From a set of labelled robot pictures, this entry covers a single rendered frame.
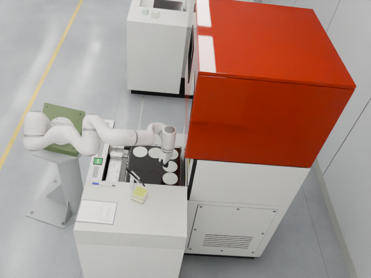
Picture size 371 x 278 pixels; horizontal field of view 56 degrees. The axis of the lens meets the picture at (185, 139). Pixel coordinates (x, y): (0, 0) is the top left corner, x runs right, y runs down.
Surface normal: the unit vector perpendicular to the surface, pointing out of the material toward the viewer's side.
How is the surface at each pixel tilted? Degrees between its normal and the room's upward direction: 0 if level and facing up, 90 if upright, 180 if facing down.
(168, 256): 90
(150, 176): 0
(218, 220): 90
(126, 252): 90
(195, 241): 90
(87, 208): 0
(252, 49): 0
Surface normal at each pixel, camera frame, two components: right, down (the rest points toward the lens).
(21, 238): 0.11, -0.70
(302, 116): 0.00, 0.71
